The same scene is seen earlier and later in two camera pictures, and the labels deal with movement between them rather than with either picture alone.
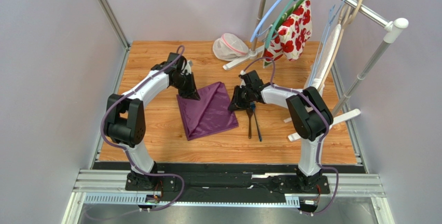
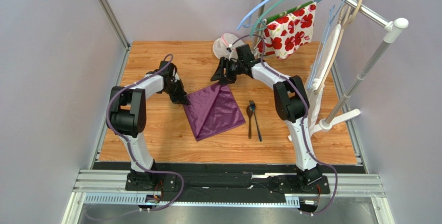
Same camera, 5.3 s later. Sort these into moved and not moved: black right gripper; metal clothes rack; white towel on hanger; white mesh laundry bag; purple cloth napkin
Moved: black right gripper; purple cloth napkin
Not moved: metal clothes rack; white mesh laundry bag; white towel on hanger
